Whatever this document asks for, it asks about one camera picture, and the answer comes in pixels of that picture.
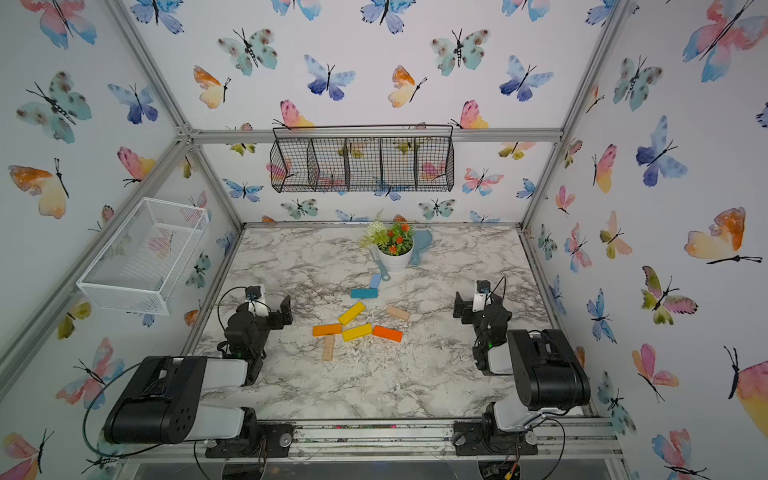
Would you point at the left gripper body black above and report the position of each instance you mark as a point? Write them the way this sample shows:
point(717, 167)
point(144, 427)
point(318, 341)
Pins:
point(278, 310)

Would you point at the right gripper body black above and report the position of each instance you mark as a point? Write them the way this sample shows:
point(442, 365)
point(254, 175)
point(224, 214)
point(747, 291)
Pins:
point(464, 308)

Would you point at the yellow block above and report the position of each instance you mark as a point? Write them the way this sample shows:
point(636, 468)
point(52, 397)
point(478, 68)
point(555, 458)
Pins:
point(357, 332)
point(352, 313)

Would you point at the teal block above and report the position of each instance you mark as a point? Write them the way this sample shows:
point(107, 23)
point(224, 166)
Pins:
point(364, 293)

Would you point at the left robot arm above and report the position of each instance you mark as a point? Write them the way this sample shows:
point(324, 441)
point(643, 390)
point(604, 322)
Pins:
point(162, 403)

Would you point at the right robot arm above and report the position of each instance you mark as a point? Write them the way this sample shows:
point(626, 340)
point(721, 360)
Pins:
point(547, 377)

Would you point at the natural wood block lower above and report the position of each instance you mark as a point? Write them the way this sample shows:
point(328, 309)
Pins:
point(328, 348)

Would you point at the natural wood block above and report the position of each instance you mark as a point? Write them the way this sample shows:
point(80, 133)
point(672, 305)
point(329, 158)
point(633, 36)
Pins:
point(397, 313)
point(328, 348)

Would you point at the natural wood block right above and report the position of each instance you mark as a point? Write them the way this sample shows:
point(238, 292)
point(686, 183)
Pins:
point(397, 313)

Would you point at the red orange block right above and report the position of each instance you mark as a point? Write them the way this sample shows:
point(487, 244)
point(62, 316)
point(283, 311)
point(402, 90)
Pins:
point(387, 333)

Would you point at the white flower pot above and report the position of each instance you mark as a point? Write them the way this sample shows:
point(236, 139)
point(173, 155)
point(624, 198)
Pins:
point(394, 263)

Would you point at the light blue dustpan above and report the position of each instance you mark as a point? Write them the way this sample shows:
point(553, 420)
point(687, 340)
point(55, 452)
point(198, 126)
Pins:
point(422, 241)

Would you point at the artificial green orange plant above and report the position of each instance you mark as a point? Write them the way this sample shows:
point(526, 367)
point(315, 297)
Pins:
point(393, 239)

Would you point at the white mesh basket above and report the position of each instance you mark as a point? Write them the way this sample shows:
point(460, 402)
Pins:
point(138, 268)

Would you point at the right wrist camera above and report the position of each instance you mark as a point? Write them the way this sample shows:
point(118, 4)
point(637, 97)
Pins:
point(481, 295)

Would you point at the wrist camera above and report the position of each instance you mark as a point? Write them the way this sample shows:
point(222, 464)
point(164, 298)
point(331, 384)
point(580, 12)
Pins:
point(255, 297)
point(481, 295)

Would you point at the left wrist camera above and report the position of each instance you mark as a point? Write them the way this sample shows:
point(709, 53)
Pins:
point(255, 297)

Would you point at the teal small brush handle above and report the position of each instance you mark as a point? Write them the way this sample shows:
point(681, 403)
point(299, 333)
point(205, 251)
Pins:
point(383, 271)

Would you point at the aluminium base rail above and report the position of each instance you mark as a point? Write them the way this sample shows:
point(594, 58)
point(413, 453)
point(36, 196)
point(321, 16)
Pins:
point(305, 441)

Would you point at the black wire basket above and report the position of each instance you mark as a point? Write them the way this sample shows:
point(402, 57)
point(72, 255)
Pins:
point(380, 159)

